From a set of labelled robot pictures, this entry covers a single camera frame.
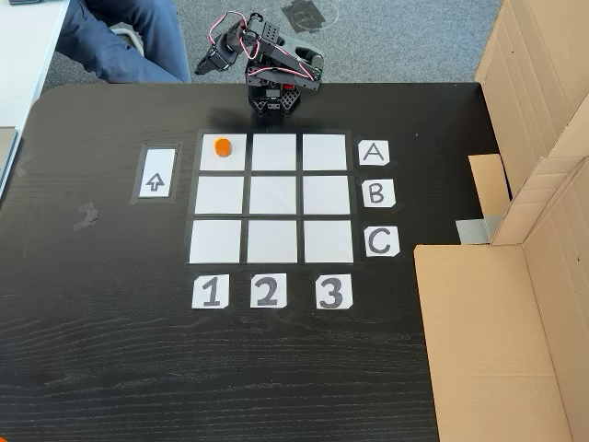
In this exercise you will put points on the round orange token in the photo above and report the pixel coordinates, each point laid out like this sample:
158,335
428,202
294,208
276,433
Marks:
222,147

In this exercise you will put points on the white grid with black tape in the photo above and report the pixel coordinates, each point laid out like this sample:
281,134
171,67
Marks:
271,198

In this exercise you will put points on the red black clamp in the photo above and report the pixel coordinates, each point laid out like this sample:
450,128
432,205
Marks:
288,86

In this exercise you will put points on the black floor tape patch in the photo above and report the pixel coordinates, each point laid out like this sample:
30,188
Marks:
307,15

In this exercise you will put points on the person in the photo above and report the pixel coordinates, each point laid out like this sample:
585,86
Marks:
119,41

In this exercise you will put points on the white arrow paper sheet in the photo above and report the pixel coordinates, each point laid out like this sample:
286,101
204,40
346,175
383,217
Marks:
156,175

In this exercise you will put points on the paper label letter A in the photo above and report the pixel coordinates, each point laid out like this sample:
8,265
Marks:
373,153

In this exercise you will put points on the white desk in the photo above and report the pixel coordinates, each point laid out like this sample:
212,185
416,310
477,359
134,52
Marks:
27,50

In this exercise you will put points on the clear tape scrap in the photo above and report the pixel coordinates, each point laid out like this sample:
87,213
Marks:
24,166
86,217

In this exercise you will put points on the paper label letter B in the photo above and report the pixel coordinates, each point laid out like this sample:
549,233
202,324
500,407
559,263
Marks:
378,193

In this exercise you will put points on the grey flat panel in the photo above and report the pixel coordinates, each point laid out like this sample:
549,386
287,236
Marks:
8,161

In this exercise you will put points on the paper label number 1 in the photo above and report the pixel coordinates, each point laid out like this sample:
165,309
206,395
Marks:
211,291

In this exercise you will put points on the paper label number 2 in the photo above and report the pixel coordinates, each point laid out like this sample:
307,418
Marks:
268,290

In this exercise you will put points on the paper label letter C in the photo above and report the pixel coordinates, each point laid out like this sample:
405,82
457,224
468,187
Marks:
382,241

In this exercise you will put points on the paper label number 3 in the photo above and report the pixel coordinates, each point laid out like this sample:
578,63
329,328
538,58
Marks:
334,291

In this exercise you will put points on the brown cardboard screen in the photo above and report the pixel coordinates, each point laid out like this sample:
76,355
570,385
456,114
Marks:
497,331

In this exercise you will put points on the white chair frame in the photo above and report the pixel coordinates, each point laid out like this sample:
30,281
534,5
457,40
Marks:
133,40

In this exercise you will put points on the grey duct tape strip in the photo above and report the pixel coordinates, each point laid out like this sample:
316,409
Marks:
476,229

